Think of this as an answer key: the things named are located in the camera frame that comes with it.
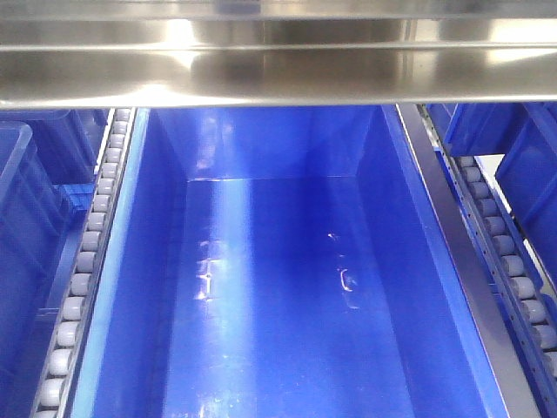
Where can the steel shelf crossbeam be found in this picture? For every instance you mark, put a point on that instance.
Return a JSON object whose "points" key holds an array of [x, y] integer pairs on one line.
{"points": [[76, 54]]}

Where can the white roller track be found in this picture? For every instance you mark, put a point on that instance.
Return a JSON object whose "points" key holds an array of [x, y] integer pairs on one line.
{"points": [[512, 269], [65, 352]]}

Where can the blue bin right neighbour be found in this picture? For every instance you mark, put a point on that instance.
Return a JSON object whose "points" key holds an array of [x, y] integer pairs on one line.
{"points": [[524, 134]]}

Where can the left white roller track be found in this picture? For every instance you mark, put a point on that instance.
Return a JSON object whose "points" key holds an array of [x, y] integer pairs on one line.
{"points": [[65, 352]]}

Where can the large blue target bin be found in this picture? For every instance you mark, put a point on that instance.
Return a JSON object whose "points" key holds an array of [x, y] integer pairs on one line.
{"points": [[279, 262]]}

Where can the blue bin neighbour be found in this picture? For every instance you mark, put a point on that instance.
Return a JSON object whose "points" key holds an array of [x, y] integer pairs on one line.
{"points": [[524, 134], [48, 159]]}

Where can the steel divider rail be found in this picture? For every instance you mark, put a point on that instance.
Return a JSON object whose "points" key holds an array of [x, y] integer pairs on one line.
{"points": [[507, 378]]}

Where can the blue bin left neighbour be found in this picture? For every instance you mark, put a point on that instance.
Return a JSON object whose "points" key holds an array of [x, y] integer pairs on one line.
{"points": [[48, 159]]}

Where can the right white roller track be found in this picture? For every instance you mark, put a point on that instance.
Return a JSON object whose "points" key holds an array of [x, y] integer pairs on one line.
{"points": [[512, 269]]}

